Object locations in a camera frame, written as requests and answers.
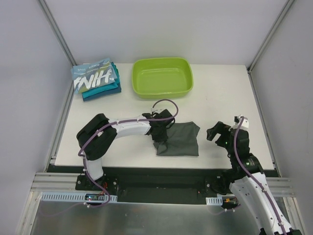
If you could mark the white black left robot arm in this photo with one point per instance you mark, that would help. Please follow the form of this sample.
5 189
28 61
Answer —
98 134

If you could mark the teal folded t-shirt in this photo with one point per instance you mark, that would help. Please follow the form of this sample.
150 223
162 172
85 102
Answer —
106 90

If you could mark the dark grey t-shirt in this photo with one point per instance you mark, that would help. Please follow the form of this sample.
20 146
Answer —
182 141

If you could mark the aluminium frame post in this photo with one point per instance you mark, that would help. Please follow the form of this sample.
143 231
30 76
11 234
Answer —
273 29
56 30

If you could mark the aluminium front rail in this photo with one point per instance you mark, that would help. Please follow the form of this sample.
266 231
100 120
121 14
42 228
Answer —
44 181

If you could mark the white slotted cable duct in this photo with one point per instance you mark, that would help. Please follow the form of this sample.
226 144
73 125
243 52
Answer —
77 197
214 201

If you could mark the left white slotted cable duct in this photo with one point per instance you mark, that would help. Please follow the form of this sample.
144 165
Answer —
77 197

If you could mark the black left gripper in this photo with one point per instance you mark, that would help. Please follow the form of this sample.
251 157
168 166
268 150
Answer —
161 133

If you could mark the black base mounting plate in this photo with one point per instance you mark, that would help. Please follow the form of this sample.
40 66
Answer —
153 185

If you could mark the light blue printed folded t-shirt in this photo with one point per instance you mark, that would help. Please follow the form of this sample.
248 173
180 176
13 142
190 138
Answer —
87 77

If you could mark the right white slotted cable duct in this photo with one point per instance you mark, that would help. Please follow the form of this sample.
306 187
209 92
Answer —
214 201

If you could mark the lime green plastic tub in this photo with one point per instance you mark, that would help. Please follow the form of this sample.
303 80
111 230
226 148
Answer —
163 77

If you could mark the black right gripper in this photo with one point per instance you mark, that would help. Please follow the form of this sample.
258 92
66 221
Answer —
220 134

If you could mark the left aluminium frame post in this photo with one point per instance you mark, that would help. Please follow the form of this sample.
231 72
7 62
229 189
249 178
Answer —
56 30

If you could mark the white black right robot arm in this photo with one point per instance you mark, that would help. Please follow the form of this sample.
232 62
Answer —
246 179

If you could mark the right aluminium frame post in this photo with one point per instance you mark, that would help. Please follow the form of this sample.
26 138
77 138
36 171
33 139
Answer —
273 29

